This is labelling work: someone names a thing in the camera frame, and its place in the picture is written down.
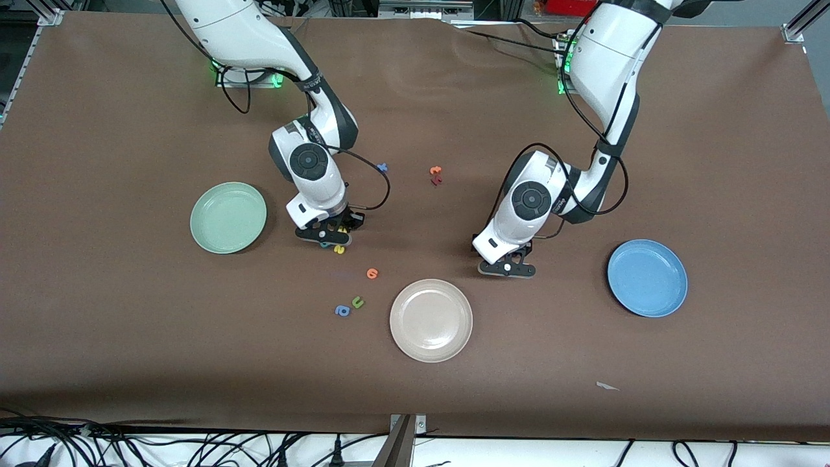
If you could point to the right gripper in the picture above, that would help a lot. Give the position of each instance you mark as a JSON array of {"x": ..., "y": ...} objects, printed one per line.
[{"x": 351, "y": 220}]

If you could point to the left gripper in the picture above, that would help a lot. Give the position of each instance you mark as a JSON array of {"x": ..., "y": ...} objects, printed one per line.
[{"x": 474, "y": 236}]

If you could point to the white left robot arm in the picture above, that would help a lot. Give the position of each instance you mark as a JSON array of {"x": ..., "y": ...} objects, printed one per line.
[{"x": 609, "y": 52}]

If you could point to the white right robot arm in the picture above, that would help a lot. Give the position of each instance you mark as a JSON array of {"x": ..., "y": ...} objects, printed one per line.
[{"x": 240, "y": 32}]

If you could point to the blue letter a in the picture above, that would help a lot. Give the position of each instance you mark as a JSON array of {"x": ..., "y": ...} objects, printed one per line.
[{"x": 342, "y": 311}]

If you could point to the beige plate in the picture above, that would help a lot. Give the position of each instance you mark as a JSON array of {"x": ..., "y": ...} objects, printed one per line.
[{"x": 431, "y": 321}]

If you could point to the green plate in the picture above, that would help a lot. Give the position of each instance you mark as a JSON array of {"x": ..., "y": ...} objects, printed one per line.
[{"x": 227, "y": 224}]

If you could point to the brown table cover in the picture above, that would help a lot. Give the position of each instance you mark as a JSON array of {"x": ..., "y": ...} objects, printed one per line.
[{"x": 415, "y": 97}]

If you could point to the blue plate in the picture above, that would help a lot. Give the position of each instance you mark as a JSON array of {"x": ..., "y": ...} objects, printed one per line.
[{"x": 648, "y": 285}]

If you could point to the white paper scrap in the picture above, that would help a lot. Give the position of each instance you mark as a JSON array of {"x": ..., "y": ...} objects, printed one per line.
[{"x": 605, "y": 386}]

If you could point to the grey metal strip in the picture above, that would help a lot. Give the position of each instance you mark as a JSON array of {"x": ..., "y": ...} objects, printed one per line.
[{"x": 421, "y": 10}]

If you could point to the red box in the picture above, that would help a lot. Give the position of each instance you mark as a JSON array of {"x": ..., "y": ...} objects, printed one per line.
[{"x": 564, "y": 6}]

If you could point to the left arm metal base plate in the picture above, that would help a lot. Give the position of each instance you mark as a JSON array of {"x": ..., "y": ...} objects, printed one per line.
[{"x": 561, "y": 65}]

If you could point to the metal bracket post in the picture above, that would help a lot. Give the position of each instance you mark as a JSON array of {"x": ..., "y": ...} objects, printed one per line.
[{"x": 399, "y": 447}]

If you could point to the aluminium frame rail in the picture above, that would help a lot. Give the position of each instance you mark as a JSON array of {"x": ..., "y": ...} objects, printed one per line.
[
  {"x": 794, "y": 32},
  {"x": 47, "y": 18}
]

